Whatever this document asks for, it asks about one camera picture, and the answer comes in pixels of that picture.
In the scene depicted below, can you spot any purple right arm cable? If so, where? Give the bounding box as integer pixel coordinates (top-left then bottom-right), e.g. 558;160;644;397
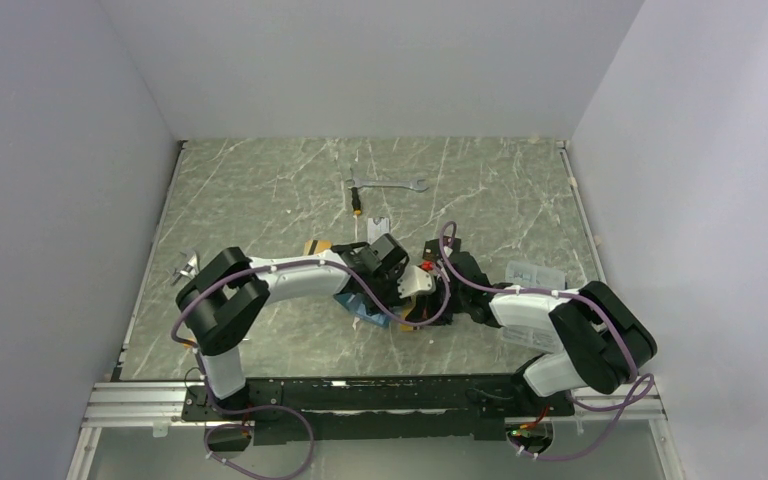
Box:
438;221;656;463

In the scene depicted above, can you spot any red adjustable wrench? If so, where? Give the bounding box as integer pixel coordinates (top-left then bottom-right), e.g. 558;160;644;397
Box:
169;248;200;285

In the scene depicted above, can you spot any silver open-end wrench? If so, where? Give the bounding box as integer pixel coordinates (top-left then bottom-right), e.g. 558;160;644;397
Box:
346;178;428;192

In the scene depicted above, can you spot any silver credit card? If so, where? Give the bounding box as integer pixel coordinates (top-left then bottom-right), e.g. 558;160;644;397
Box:
366;217;391;244

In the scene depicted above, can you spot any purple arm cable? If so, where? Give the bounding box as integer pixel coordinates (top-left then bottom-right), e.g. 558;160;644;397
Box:
170;258;453;480
438;221;656;463

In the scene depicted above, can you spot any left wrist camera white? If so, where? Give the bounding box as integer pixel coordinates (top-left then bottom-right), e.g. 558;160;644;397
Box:
397;265;436;299

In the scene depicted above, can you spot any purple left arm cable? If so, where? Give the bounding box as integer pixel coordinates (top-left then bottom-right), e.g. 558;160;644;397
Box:
170;258;453;480

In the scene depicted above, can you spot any aluminium frame rail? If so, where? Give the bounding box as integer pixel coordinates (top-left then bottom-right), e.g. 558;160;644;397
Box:
67;374;685;479

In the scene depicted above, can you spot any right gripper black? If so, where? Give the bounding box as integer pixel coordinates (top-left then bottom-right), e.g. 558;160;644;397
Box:
407;278;469;328

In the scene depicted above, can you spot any clear plastic screw box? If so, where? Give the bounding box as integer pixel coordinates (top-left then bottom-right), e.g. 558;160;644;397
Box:
501;261;567;354

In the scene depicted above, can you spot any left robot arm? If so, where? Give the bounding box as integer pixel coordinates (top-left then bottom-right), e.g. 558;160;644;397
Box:
175;234;436;420

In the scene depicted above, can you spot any black credit card stack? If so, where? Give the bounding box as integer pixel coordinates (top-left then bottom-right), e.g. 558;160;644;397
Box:
421;236;462;262

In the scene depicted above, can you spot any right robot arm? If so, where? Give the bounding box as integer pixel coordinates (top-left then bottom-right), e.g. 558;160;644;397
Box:
439;248;658;415

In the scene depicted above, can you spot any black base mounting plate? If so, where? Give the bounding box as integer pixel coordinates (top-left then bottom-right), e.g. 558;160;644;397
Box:
181;374;575;446

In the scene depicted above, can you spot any blue leather card holder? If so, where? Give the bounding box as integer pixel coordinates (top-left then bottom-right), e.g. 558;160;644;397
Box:
334;293;390;328

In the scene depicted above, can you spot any single gold credit card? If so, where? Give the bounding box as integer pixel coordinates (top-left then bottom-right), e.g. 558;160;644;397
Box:
398;311;420;332

